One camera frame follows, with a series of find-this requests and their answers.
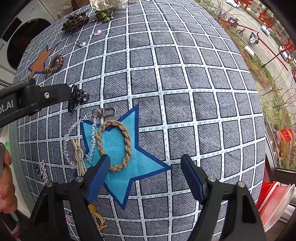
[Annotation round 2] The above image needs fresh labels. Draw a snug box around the tan braided hair tie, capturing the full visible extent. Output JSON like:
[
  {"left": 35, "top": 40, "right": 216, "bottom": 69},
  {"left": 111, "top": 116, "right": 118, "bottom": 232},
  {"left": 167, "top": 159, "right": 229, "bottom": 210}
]
[{"left": 95, "top": 119, "right": 132, "bottom": 173}]

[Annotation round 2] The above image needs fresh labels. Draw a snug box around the beige metal hair clip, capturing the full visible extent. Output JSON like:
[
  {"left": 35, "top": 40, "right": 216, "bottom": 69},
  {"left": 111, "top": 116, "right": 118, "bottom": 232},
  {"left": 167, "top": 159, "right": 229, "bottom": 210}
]
[{"left": 71, "top": 139, "right": 87, "bottom": 176}]

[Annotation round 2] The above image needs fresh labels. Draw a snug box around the yellow elastic hair tie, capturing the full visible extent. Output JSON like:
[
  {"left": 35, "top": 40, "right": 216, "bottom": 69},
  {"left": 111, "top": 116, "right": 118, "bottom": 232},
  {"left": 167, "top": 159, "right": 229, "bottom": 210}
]
[{"left": 87, "top": 203, "right": 108, "bottom": 232}]

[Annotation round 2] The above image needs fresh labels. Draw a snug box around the black claw hair clip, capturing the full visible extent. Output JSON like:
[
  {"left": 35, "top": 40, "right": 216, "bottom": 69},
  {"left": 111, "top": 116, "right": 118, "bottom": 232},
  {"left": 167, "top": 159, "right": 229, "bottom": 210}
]
[{"left": 68, "top": 84, "right": 89, "bottom": 113}]

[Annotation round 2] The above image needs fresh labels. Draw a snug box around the silver star hair clip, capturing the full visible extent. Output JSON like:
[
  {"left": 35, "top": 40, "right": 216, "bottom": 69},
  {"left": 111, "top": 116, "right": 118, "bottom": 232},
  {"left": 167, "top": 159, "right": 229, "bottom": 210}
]
[{"left": 40, "top": 160, "right": 49, "bottom": 183}]

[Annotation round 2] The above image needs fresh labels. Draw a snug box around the person's left hand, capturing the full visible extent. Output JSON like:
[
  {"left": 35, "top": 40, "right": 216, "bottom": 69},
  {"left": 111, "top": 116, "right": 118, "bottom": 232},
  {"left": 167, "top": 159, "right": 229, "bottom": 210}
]
[{"left": 1, "top": 148, "right": 18, "bottom": 214}]

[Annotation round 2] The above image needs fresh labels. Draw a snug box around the white washing machine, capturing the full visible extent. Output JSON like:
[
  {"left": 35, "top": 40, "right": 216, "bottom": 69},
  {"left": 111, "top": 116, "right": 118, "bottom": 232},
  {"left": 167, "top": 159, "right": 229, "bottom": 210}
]
[{"left": 1, "top": 1, "right": 55, "bottom": 86}]

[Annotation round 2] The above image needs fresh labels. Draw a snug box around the red plastic basin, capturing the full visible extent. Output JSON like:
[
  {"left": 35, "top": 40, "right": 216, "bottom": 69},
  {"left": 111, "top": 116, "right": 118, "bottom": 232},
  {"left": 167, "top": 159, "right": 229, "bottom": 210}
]
[{"left": 256, "top": 181, "right": 295, "bottom": 232}]

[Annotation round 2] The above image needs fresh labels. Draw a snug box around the silver rhinestone hair clip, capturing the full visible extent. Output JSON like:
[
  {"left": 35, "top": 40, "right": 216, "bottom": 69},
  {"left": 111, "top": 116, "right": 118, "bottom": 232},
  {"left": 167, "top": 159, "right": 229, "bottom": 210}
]
[{"left": 74, "top": 40, "right": 86, "bottom": 48}]

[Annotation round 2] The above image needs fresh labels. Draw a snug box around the grey checked tablecloth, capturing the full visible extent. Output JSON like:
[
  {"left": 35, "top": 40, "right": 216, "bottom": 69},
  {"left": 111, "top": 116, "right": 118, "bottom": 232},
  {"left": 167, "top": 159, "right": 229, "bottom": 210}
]
[{"left": 14, "top": 1, "right": 265, "bottom": 240}]

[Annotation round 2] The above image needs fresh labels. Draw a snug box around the green leaf hair clip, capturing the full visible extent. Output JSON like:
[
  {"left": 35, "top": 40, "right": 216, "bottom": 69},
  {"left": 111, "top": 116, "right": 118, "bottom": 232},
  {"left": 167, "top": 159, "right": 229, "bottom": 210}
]
[{"left": 95, "top": 11, "right": 114, "bottom": 22}]

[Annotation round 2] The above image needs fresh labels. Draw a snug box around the white fabric flower scrunchie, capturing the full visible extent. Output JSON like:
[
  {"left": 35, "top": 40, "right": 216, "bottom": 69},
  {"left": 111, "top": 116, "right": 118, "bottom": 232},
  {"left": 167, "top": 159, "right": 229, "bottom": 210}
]
[{"left": 89, "top": 0, "right": 128, "bottom": 11}]

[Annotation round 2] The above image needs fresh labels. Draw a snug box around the clear crystal bead strap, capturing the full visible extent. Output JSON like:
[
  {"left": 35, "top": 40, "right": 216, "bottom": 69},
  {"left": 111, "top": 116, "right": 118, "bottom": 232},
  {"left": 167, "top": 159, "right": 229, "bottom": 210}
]
[{"left": 63, "top": 106, "right": 117, "bottom": 170}]

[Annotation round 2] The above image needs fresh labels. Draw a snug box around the brown spiral hair tie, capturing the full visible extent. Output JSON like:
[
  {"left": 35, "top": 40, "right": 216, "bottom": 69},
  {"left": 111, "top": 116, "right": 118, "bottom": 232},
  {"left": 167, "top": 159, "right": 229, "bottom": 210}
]
[{"left": 42, "top": 54, "right": 64, "bottom": 75}]

